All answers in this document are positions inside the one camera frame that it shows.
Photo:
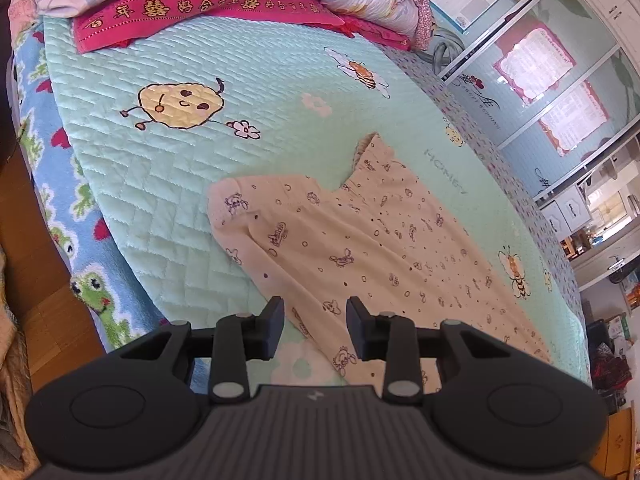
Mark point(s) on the purple heart-print bed sheet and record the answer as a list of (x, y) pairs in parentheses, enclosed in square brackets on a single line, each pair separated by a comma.
[(445, 97)]

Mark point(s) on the blue frog-print blanket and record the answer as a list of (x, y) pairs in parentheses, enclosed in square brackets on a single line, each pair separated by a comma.
[(65, 195)]

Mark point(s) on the green bee-print quilted bedspread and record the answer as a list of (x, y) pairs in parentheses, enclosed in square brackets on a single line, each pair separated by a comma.
[(175, 185)]

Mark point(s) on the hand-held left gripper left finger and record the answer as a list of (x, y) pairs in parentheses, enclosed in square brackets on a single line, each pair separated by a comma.
[(270, 330)]

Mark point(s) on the white drawer unit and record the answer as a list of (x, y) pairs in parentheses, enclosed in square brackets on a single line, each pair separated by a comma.
[(567, 210)]

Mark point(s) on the white sliding-door wardrobe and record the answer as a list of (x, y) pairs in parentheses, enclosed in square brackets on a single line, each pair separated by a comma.
[(560, 5)]

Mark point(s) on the pink-bordered wall chart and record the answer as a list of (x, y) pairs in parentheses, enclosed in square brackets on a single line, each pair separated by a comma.
[(535, 62), (575, 117)]

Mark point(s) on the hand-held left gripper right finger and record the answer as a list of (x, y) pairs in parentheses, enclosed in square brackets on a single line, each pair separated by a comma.
[(357, 327)]

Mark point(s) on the green and white carton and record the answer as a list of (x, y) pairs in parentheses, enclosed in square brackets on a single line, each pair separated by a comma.
[(616, 327)]

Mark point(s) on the red clothes pile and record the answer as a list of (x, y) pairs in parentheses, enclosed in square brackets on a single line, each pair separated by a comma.
[(610, 370)]

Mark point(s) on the beige printed pants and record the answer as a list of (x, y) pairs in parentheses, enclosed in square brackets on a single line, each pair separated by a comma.
[(360, 230)]

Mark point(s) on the red embroidered pillow towel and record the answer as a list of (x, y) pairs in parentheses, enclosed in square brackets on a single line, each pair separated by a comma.
[(375, 32), (200, 10)]

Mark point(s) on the black chair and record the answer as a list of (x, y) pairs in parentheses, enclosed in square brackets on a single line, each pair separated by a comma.
[(597, 332)]

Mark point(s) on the wooden dresser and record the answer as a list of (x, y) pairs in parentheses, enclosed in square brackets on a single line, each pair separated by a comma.
[(625, 440)]

